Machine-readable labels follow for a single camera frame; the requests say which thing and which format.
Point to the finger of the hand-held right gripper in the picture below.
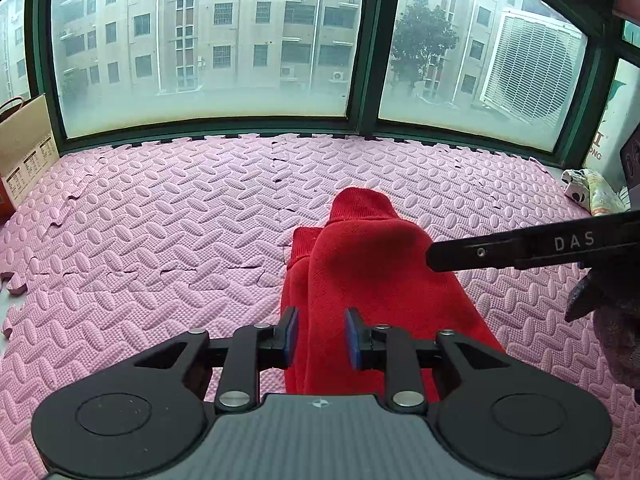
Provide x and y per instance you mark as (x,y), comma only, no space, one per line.
(500,252)

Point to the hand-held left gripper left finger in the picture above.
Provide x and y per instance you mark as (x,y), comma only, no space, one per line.
(291,337)

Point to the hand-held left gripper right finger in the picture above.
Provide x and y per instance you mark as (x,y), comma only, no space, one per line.
(354,337)

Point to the red sweater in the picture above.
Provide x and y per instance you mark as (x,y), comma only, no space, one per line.
(370,260)

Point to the person's right hand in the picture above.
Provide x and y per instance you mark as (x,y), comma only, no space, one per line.
(610,320)

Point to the yellow printed folded cloth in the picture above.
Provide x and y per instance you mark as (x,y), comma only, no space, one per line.
(602,195)

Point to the white outdoor air conditioner unit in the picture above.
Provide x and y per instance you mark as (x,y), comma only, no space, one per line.
(530,65)

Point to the pink foam puzzle mat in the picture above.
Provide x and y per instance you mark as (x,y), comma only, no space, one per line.
(150,210)

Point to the green tree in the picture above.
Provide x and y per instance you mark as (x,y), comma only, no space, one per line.
(422,45)

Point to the grey apartment building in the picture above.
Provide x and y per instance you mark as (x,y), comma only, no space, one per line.
(225,25)

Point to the brown cardboard box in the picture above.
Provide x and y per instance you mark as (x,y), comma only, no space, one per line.
(25,150)

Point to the dark green window frame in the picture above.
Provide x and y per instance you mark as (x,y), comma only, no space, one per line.
(367,60)

